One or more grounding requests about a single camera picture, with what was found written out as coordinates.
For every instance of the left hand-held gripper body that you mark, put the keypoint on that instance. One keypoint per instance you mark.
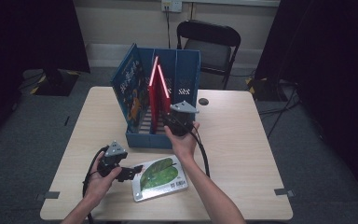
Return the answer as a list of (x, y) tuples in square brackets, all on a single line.
[(110, 165)]

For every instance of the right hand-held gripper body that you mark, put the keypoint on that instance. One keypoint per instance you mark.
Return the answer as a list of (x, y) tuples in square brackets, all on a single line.
[(178, 123)]

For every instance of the white book with green leaf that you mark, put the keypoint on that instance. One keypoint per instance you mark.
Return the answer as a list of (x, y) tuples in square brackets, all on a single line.
[(160, 177)]

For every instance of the blue plastic file rack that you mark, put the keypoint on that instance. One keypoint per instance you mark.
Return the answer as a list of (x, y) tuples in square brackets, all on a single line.
[(149, 141)]

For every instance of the red picture book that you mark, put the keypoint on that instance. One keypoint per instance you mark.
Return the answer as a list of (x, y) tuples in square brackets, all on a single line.
[(154, 102), (164, 93)]

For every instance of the blue picture book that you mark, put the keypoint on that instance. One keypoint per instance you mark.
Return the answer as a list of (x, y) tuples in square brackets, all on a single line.
[(130, 93)]

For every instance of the person's right hand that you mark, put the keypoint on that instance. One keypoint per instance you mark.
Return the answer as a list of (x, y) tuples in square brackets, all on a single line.
[(183, 146)]

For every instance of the person's left hand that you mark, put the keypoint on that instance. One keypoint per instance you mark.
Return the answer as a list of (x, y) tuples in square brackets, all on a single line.
[(99, 186)]

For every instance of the grey tape strip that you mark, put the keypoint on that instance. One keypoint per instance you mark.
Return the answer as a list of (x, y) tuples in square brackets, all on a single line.
[(282, 192), (51, 195)]

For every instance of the black folding chair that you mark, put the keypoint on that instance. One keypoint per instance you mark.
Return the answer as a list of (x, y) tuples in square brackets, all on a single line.
[(211, 53)]

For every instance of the black stand base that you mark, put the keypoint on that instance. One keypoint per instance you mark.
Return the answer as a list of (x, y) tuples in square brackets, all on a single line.
[(56, 84), (267, 90)]

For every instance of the black curtain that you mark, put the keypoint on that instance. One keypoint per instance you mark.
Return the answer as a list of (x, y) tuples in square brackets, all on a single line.
[(28, 31), (329, 62)]

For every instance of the white wall socket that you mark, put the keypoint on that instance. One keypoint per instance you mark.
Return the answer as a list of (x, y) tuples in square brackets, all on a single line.
[(171, 5)]

